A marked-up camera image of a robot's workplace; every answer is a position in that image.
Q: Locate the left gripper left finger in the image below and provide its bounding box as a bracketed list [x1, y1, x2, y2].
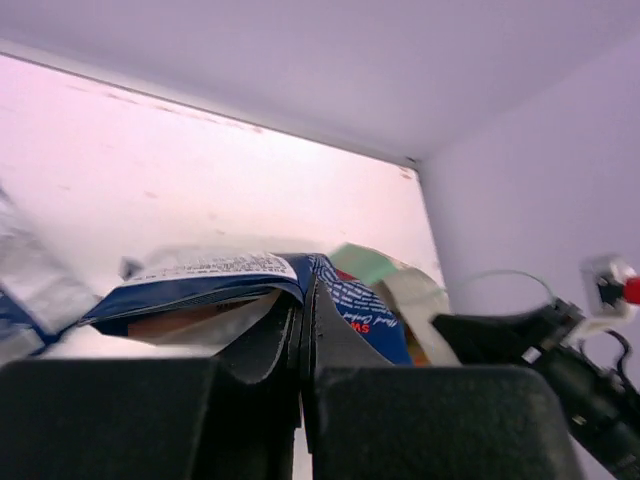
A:
[1, 296, 301, 479]

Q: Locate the green paper bag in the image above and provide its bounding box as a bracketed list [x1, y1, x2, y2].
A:
[324, 242, 556, 368]

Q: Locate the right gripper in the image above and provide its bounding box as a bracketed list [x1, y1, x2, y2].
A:
[432, 300, 639, 479]

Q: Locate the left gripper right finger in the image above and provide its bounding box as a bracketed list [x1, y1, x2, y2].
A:
[303, 281, 583, 479]

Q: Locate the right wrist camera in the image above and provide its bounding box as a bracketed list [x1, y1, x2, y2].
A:
[569, 254, 639, 343]

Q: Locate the blue white snack bag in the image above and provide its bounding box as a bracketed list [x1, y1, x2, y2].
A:
[1, 193, 98, 365]

